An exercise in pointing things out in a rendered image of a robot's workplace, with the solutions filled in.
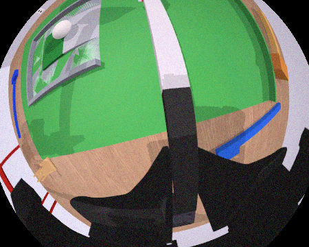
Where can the white golf ball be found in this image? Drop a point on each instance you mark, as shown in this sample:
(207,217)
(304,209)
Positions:
(61,29)

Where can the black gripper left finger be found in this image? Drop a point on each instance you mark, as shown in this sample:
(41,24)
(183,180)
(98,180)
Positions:
(148,205)

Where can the orange toy mallet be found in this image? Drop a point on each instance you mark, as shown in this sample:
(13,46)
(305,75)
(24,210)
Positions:
(279,66)

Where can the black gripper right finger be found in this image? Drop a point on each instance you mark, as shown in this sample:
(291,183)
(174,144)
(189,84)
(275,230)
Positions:
(225,185)

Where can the green flat mat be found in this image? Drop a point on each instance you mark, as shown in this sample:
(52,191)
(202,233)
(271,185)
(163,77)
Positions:
(121,100)

